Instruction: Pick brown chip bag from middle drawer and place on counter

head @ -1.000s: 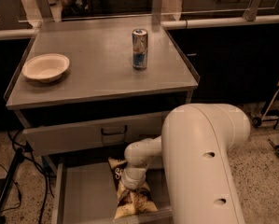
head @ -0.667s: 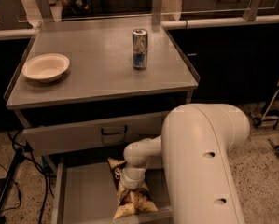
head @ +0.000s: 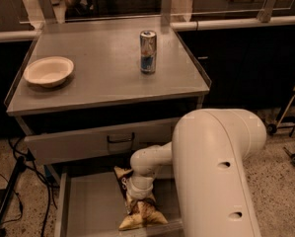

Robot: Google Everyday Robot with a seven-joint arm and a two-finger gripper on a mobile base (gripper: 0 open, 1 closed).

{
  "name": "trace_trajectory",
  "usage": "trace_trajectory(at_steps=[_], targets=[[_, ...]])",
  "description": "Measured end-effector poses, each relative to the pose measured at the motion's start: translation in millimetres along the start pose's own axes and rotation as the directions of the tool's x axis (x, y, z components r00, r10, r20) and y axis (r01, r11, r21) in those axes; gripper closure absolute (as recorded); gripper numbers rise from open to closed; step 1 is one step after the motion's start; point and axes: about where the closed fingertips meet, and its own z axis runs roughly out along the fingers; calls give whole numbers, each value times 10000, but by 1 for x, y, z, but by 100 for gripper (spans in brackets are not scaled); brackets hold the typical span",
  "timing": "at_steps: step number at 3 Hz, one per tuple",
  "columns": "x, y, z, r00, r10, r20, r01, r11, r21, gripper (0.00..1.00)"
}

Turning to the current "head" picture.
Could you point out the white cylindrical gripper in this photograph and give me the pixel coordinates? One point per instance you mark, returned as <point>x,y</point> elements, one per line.
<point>139,192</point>

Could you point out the brown sea salt chip bag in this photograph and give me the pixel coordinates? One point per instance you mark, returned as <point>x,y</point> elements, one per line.
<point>139,212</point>

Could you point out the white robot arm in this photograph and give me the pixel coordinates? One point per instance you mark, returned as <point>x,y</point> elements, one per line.
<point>207,151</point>

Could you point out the grey top drawer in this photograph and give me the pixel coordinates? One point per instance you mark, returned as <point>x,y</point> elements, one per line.
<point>92,142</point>

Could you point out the grey open middle drawer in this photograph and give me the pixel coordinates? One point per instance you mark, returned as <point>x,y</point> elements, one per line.
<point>91,205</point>

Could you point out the grey metal drawer cabinet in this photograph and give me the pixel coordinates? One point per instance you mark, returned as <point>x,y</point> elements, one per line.
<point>107,86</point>

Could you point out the black tripod leg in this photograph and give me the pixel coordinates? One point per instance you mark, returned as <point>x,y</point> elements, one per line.
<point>7,192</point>

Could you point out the white paper bowl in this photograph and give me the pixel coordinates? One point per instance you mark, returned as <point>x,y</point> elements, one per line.
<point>49,72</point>

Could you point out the silver blue energy drink can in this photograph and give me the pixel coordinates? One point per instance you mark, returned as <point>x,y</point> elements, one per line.
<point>148,51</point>

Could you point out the black drawer handle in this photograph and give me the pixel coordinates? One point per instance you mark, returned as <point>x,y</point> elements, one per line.
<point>120,138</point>

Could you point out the wheeled cart frame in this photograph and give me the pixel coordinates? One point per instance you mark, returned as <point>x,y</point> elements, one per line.
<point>283,120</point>

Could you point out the middle grey metal post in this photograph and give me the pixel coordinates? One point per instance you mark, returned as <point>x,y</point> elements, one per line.
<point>166,7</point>

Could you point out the grey metal post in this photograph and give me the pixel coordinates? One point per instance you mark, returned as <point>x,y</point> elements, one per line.
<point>47,11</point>
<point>166,7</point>
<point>264,15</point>

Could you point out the left grey metal post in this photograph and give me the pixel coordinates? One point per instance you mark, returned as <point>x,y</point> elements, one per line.
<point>47,11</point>

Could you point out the right grey metal post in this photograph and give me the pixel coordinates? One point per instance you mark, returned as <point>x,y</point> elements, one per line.
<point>264,15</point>

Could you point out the white horizontal rail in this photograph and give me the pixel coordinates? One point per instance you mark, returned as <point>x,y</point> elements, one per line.
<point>231,24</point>

